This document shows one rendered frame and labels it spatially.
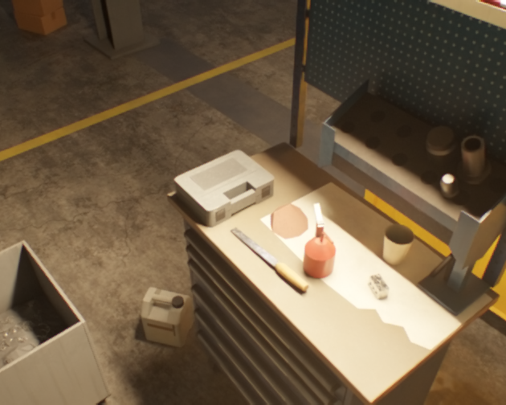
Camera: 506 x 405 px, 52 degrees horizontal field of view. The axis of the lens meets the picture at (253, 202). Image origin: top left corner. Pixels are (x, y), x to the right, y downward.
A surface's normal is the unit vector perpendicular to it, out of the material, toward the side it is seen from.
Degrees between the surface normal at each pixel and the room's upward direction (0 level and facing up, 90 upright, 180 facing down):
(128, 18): 90
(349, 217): 0
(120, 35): 90
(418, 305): 0
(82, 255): 0
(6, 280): 90
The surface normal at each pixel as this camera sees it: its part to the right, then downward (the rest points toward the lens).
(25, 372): 0.65, 0.50
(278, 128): 0.00, -0.75
